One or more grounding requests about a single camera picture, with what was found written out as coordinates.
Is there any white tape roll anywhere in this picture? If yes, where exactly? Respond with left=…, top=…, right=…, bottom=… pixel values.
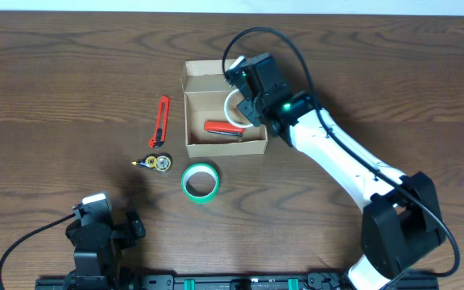
left=223, top=89, right=254, bottom=129

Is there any red stapler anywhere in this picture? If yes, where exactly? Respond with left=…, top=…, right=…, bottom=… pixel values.
left=204, top=121, right=244, bottom=137

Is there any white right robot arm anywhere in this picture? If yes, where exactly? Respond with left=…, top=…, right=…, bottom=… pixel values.
left=223, top=60, right=452, bottom=289

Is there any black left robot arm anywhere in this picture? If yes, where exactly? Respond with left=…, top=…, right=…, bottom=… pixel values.
left=63, top=198, right=146, bottom=289

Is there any open cardboard box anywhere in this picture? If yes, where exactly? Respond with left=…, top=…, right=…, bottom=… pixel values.
left=180, top=60, right=268, bottom=158

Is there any black yellow correction tape dispenser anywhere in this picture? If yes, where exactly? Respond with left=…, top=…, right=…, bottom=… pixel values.
left=131, top=154, right=172, bottom=173

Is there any red utility knife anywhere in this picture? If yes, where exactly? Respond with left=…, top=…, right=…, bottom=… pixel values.
left=149, top=95, right=170, bottom=148

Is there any green tape roll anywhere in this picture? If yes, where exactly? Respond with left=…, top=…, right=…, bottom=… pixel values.
left=180, top=163, right=220, bottom=204

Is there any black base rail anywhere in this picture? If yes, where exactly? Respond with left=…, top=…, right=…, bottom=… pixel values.
left=35, top=272, right=440, bottom=290

